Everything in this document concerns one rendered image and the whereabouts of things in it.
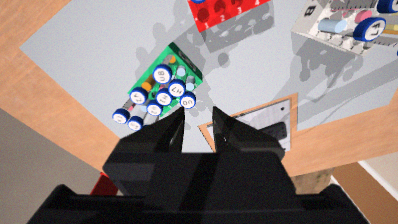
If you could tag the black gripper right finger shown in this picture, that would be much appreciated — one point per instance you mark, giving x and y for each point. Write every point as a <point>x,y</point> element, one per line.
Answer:
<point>241,137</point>

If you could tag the red tube rack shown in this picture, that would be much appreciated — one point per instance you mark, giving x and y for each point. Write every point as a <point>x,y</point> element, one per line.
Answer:
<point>206,17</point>

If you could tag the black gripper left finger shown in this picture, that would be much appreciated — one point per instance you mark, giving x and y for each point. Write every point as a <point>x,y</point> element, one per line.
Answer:
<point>157,136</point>

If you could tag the green tube rack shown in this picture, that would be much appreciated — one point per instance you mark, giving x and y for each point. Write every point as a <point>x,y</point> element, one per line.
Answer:
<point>181,60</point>

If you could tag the grey bench mat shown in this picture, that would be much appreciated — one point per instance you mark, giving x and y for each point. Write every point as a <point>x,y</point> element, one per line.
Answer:
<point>96,50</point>

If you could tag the white test tube rack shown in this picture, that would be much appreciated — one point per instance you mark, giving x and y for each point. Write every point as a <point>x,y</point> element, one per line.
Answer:
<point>307,23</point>

